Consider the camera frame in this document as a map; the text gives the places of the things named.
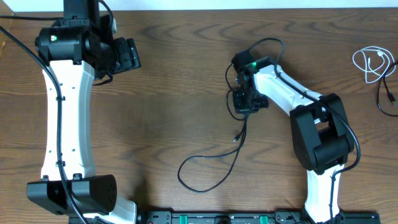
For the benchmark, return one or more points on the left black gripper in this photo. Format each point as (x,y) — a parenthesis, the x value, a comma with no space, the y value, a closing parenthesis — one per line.
(130,55)

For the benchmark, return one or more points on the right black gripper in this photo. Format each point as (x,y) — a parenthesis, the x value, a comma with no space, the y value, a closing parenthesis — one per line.
(239,108)

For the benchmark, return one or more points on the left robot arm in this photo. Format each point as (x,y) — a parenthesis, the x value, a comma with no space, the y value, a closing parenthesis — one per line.
(79,51)

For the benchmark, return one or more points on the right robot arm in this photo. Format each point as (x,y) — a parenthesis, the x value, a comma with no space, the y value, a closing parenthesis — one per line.
(320,138)

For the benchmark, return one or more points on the cardboard side panel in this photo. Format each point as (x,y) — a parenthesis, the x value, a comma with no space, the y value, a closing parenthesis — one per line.
(5,23)

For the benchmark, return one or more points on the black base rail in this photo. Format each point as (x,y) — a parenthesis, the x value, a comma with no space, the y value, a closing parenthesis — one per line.
(280,216)

